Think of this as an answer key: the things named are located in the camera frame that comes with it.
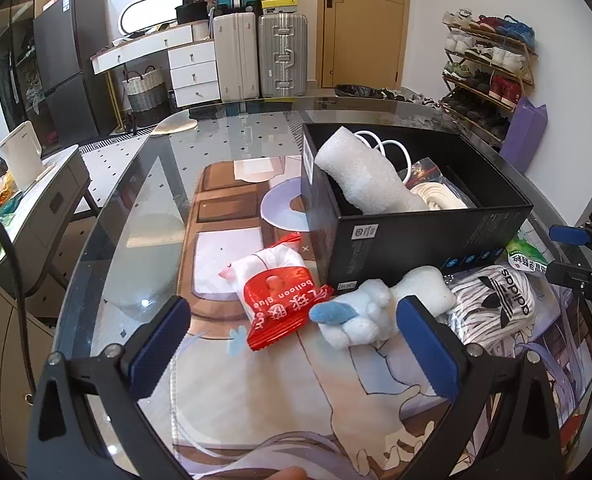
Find white trash bin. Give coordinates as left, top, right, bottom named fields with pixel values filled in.
left=334, top=84, right=392, bottom=100

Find white foam piece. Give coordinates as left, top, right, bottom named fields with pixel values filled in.
left=314, top=126, right=428, bottom=214

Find wooden shoe rack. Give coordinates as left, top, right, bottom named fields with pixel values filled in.
left=439, top=9, right=538, bottom=150

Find green white packet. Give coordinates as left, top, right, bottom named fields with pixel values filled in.
left=505, top=237, right=548, bottom=275

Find adidas bag white laces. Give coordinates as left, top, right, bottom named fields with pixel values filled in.
left=446, top=264, right=536, bottom=356

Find left hand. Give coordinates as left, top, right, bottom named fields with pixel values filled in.
left=267, top=466, right=308, bottom=480

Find white desk with drawers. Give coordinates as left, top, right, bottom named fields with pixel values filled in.
left=89, top=19, right=223, bottom=109

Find black refrigerator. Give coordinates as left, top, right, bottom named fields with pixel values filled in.
left=33, top=0, right=118, bottom=148

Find white blue plush toy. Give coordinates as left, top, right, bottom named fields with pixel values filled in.
left=309, top=266, right=456, bottom=350

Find bagged white rope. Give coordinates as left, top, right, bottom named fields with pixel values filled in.
left=406, top=156, right=477, bottom=212

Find grey side cabinet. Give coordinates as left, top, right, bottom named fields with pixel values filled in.
left=7, top=145, right=90, bottom=318

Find oval mirror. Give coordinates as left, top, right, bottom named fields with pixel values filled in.
left=118, top=0, right=183, bottom=36

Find black storage box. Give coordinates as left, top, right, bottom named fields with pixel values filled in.
left=301, top=122, right=532, bottom=292

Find red balloon glue packet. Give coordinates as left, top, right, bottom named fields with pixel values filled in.
left=219, top=232, right=334, bottom=351

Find white suitcase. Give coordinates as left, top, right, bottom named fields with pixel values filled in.
left=213, top=12, right=260, bottom=102

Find black bag on desk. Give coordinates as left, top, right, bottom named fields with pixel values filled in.
left=175, top=0, right=208, bottom=25

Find wooden door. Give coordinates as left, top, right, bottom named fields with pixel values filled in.
left=317, top=0, right=410, bottom=89

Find silver suitcase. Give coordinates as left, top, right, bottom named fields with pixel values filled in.
left=258, top=13, right=308, bottom=99

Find purple bag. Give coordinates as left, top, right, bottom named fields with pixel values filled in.
left=500, top=96, right=548, bottom=174

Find white cable coil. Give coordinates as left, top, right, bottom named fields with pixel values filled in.
left=352, top=130, right=412, bottom=187

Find woven laundry basket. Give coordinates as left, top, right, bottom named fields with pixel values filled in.
left=122, top=65, right=171, bottom=128

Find white electric kettle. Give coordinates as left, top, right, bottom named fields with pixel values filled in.
left=0, top=120, right=44, bottom=192

